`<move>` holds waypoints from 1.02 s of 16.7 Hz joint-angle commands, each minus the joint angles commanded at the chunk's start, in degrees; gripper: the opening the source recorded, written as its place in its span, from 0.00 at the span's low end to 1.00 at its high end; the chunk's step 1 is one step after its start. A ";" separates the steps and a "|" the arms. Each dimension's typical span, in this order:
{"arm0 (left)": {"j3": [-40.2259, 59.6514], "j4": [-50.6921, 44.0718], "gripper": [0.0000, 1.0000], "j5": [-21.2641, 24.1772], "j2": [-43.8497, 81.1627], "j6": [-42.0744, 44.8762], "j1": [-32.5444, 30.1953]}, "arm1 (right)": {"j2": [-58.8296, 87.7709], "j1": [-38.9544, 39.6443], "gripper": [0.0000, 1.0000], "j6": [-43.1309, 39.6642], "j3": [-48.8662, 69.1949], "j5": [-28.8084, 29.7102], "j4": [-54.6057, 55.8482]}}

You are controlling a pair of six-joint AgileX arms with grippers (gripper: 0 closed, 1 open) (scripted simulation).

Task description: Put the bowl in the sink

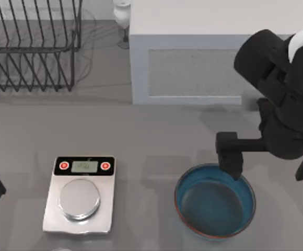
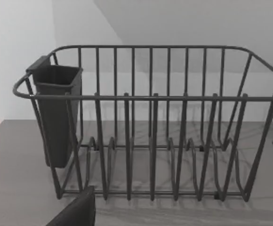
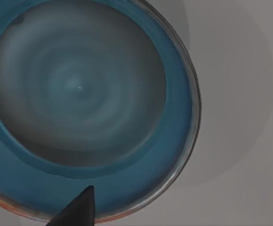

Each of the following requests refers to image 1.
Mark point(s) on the blue bowl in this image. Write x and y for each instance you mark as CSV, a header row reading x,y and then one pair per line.
x,y
214,204

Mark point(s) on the grey speckled cabinet panel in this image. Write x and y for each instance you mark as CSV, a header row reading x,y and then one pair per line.
x,y
193,73

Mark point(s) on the white cabinet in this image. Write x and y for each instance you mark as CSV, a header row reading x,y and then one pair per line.
x,y
183,23

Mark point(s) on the silver kitchen scale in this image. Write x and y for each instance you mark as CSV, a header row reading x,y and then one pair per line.
x,y
79,198

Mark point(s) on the white wine glass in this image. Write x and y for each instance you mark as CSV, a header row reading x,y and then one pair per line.
x,y
122,15

